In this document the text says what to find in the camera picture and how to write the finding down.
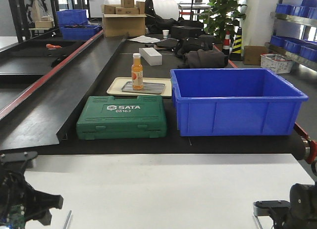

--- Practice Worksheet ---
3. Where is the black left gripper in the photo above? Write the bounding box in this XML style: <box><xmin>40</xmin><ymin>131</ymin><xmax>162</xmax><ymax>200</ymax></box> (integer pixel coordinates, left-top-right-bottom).
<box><xmin>0</xmin><ymin>151</ymin><xmax>63</xmax><ymax>229</ymax></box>

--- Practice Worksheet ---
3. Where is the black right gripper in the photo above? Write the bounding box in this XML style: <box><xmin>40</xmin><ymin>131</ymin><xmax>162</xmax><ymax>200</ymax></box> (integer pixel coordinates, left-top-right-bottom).
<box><xmin>253</xmin><ymin>183</ymin><xmax>317</xmax><ymax>229</ymax></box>

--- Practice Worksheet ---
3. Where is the screwdriver with green-black handle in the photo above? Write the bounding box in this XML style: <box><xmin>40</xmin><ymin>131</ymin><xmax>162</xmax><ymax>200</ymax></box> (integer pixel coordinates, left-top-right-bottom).
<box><xmin>253</xmin><ymin>216</ymin><xmax>263</xmax><ymax>229</ymax></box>

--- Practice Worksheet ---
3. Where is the beige plastic tray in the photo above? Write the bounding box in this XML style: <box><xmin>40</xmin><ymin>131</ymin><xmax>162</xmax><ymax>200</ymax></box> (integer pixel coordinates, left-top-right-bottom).
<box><xmin>106</xmin><ymin>77</ymin><xmax>172</xmax><ymax>97</ymax></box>

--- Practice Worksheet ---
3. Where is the small metal tray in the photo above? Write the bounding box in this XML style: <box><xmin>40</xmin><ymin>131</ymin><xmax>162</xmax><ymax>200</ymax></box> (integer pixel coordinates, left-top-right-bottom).
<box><xmin>121</xmin><ymin>81</ymin><xmax>165</xmax><ymax>94</ymax></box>

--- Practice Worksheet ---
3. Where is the green SATA tool case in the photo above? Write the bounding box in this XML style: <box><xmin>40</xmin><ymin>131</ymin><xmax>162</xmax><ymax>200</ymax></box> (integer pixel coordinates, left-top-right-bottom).
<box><xmin>76</xmin><ymin>95</ymin><xmax>167</xmax><ymax>140</ymax></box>

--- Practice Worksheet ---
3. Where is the large blue plastic bin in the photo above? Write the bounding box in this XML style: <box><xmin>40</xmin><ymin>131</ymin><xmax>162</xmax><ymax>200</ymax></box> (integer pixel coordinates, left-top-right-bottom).
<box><xmin>170</xmin><ymin>68</ymin><xmax>308</xmax><ymax>137</ymax></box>

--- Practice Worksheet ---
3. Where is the brown cardboard box on floor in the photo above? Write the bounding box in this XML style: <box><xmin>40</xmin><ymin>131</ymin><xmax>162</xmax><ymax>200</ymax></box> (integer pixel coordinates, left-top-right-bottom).
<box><xmin>243</xmin><ymin>46</ymin><xmax>268</xmax><ymax>65</ymax></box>

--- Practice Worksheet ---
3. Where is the black yellow traffic cone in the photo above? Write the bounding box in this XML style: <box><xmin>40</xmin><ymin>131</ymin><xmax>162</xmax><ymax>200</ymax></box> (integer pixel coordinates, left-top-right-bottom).
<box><xmin>229</xmin><ymin>27</ymin><xmax>242</xmax><ymax>61</ymax></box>

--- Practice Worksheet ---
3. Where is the orange juice bottle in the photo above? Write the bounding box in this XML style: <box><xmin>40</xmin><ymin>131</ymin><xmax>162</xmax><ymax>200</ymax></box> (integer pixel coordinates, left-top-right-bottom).
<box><xmin>131</xmin><ymin>53</ymin><xmax>143</xmax><ymax>90</ymax></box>

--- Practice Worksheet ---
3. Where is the blue bin on left conveyor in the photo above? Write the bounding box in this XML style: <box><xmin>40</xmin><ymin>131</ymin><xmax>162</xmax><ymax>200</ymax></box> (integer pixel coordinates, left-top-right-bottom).
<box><xmin>60</xmin><ymin>25</ymin><xmax>102</xmax><ymax>41</ymax></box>

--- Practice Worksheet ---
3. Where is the metal shelf rack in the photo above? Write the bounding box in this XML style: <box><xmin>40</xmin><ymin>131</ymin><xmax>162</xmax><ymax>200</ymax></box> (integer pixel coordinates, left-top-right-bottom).
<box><xmin>265</xmin><ymin>0</ymin><xmax>317</xmax><ymax>71</ymax></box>

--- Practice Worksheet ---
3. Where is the dark cloth bundle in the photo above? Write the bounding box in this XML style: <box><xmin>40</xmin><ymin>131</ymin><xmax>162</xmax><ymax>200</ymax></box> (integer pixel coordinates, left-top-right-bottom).
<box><xmin>178</xmin><ymin>49</ymin><xmax>229</xmax><ymax>69</ymax></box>

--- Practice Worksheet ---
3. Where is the red white traffic cone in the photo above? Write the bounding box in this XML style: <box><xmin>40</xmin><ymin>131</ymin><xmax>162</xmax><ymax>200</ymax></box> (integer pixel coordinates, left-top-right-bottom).
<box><xmin>222</xmin><ymin>30</ymin><xmax>230</xmax><ymax>55</ymax></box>

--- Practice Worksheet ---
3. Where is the open cardboard box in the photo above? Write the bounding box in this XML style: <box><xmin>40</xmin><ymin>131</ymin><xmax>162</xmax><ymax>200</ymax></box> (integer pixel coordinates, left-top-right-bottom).
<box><xmin>103</xmin><ymin>14</ymin><xmax>146</xmax><ymax>37</ymax></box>

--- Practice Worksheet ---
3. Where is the green potted plant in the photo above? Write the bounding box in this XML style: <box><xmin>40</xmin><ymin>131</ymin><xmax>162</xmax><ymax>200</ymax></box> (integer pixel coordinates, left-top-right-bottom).
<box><xmin>199</xmin><ymin>0</ymin><xmax>246</xmax><ymax>42</ymax></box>

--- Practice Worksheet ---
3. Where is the white paper cup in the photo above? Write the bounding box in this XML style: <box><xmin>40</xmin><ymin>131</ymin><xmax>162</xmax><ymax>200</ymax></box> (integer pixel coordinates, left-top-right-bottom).
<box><xmin>162</xmin><ymin>30</ymin><xmax>169</xmax><ymax>39</ymax></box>

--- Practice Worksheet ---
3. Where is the red conveyor end bracket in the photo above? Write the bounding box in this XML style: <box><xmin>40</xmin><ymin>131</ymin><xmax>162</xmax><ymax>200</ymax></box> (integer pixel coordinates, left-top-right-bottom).
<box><xmin>294</xmin><ymin>123</ymin><xmax>317</xmax><ymax>164</ymax></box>

